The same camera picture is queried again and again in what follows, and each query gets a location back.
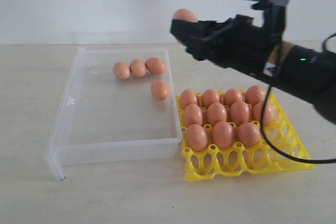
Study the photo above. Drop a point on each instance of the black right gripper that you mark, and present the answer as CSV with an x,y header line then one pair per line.
x,y
235,43

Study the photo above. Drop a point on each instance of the brown egg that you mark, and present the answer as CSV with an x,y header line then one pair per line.
x,y
215,113
255,94
187,97
209,97
263,118
192,115
155,65
160,90
196,137
223,135
185,14
231,96
248,134
138,68
121,70
239,113

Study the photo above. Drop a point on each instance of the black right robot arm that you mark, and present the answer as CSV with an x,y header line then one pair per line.
x,y
308,75

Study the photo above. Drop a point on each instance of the yellow plastic egg tray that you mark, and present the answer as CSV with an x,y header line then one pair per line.
x,y
258,159

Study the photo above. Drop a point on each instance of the clear plastic container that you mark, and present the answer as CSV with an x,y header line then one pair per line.
x,y
102,119

